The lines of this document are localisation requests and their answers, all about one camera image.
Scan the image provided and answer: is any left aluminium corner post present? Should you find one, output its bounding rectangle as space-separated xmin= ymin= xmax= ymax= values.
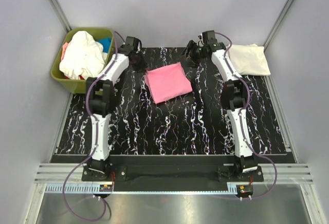
xmin=48 ymin=0 xmax=71 ymax=32

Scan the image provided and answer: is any white shirt in basket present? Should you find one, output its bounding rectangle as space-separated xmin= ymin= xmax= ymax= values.
xmin=59 ymin=31 xmax=108 ymax=80

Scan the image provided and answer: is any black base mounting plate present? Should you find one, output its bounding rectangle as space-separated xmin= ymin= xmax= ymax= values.
xmin=82 ymin=155 xmax=264 ymax=193

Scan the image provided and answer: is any pink t-shirt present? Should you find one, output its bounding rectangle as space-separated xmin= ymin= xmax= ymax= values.
xmin=144 ymin=62 xmax=192 ymax=104

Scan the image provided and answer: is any aluminium corner post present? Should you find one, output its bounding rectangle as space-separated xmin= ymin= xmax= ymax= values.
xmin=264 ymin=0 xmax=295 ymax=51
xmin=48 ymin=0 xmax=71 ymax=32

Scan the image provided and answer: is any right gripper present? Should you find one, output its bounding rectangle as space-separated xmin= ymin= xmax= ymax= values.
xmin=176 ymin=41 xmax=206 ymax=69

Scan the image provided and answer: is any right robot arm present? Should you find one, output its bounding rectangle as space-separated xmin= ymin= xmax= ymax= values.
xmin=182 ymin=40 xmax=258 ymax=181

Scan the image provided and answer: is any folded cream t-shirt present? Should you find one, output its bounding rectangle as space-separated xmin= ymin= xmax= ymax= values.
xmin=228 ymin=44 xmax=271 ymax=76

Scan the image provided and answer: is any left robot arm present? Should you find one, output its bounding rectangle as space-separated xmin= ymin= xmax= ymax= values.
xmin=84 ymin=49 xmax=147 ymax=181

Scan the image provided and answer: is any right aluminium corner post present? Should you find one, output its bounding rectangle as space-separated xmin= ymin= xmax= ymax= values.
xmin=264 ymin=0 xmax=295 ymax=51

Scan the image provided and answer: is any blue garment in basket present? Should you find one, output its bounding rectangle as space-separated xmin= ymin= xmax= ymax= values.
xmin=97 ymin=38 xmax=112 ymax=53

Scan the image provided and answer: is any aluminium rail frame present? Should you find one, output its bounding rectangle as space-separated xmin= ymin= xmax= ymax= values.
xmin=34 ymin=163 xmax=313 ymax=195

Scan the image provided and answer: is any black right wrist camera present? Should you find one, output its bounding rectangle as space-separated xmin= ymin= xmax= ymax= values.
xmin=198 ymin=30 xmax=217 ymax=45

